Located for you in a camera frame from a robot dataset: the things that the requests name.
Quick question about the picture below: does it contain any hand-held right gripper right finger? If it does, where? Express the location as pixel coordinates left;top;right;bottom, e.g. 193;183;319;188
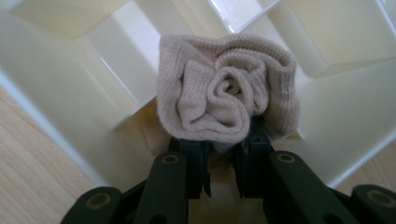
232;116;276;200

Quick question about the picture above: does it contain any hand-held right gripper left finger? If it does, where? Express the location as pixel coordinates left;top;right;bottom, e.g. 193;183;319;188
167;137;213;200

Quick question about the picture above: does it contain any beige sock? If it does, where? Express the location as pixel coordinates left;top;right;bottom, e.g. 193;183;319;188
143;33;301;157

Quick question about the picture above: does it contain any white divided storage box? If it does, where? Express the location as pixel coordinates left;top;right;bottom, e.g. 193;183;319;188
0;0;396;194

